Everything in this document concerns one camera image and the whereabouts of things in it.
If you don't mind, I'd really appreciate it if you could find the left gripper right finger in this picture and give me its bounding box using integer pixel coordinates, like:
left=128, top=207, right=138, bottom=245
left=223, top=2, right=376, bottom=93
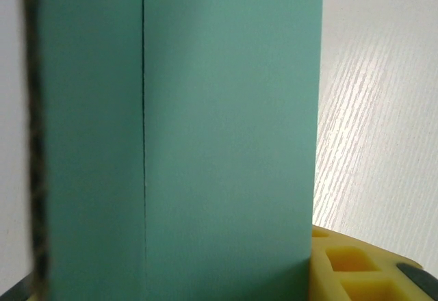
left=309, top=224, right=435, bottom=301

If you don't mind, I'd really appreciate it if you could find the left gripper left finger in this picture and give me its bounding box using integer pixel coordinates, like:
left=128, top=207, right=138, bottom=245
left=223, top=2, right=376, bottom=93
left=8, top=273, right=37, bottom=301

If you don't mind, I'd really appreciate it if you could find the teal paper box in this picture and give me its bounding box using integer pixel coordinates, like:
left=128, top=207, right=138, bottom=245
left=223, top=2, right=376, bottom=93
left=20, top=0, right=326, bottom=301

